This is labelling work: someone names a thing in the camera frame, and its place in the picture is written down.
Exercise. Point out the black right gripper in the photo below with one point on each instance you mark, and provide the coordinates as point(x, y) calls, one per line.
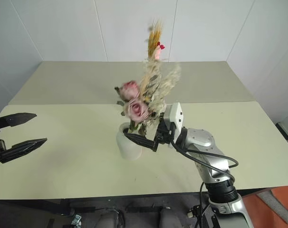
point(163, 135)

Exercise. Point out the dried flower bouquet pink roses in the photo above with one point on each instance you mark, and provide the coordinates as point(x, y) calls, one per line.
point(147, 95)

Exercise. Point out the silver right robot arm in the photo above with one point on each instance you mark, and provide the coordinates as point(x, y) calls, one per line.
point(202, 140)

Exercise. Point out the white ceramic vase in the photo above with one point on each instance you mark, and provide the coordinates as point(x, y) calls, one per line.
point(129, 149)

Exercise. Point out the dark grey rounded shape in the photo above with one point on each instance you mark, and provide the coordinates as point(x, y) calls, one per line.
point(110, 219)

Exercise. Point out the grey floor mat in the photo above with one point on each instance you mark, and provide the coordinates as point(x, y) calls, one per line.
point(278, 205)

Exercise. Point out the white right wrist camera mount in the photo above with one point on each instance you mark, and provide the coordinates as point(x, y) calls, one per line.
point(174, 116)

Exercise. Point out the black table frame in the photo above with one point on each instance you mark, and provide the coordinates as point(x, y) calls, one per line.
point(39, 204)

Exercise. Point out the small metal caster bracket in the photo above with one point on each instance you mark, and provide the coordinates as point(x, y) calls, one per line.
point(75, 219)

